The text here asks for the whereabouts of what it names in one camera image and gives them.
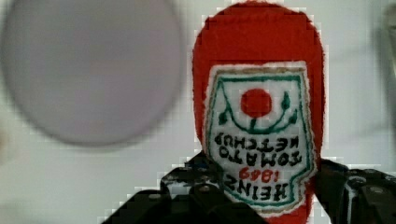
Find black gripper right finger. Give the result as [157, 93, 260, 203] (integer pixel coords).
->
[315, 159, 396, 224]

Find red plush ketchup bottle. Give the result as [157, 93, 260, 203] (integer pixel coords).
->
[192, 1, 325, 224]

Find lilac round plate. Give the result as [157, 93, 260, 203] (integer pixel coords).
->
[1, 0, 186, 147]

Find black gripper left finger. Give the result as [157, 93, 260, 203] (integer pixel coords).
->
[102, 152, 268, 224]

